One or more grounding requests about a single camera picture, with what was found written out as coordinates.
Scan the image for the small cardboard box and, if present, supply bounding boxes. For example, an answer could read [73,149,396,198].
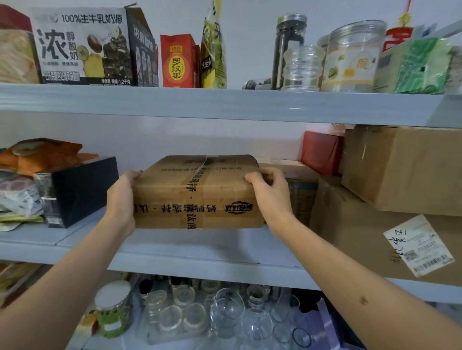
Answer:
[339,125,462,217]

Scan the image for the small dark canister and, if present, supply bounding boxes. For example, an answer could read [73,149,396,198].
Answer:
[242,78,272,91]

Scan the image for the plain purple bag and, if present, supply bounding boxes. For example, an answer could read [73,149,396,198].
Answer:
[295,298,341,350]

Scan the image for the labelled clear plastic jar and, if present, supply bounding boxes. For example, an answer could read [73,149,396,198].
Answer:
[321,19,388,94]

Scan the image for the red yellow-label packet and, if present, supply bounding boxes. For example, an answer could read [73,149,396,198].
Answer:
[159,34,201,89]

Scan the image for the ribbed clear plastic jar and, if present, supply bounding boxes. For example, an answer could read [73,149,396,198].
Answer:
[281,44,324,92]

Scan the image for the wide clear-taped cardboard box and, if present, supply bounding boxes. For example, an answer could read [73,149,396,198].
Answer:
[309,175,462,288]

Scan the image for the green patterned tea packet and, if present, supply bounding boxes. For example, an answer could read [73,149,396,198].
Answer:
[373,37,452,96]

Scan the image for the white black milk carton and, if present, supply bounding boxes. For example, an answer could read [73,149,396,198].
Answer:
[29,3,160,88]

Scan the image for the pale printed snack packet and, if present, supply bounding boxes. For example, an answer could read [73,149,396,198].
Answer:
[0,170,45,232]

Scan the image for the red knot ornament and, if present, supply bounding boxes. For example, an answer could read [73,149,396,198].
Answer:
[330,0,416,131]

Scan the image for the tan textured packet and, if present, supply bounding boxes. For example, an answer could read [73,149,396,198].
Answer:
[0,5,41,85]

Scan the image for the person's left hand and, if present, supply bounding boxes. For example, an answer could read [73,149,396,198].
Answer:
[105,170,142,239]

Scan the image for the metal-lid glass jar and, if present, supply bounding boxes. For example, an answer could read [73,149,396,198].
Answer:
[270,13,308,91]

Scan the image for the yellow green snack bag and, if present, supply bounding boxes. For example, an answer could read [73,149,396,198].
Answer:
[200,0,229,90]

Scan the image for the white-lid green-label jar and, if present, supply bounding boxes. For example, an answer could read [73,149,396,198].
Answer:
[94,280,134,339]

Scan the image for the large black box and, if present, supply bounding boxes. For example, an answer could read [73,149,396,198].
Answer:
[34,156,120,229]

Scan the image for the grey metal shelves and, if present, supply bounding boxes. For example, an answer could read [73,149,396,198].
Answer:
[0,18,462,350]

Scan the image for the large red cartoon gift box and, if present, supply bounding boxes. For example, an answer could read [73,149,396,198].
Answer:
[301,130,344,177]

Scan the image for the printed-tape brown parcel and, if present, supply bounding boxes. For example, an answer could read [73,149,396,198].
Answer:
[132,154,265,230]

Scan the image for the person's right hand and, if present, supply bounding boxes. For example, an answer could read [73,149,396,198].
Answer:
[244,166,295,239]

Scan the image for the group of clear glass cups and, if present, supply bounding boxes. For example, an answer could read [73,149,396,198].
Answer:
[138,275,313,350]

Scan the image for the person's left forearm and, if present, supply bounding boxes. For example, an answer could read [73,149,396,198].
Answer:
[0,216,128,350]

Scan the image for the yellow flat packet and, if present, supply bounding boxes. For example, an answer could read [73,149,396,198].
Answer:
[0,262,42,308]

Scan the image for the person's right forearm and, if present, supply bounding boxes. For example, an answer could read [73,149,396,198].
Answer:
[275,214,462,350]

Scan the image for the long taped cardboard box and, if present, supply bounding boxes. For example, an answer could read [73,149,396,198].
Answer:
[257,160,321,228]

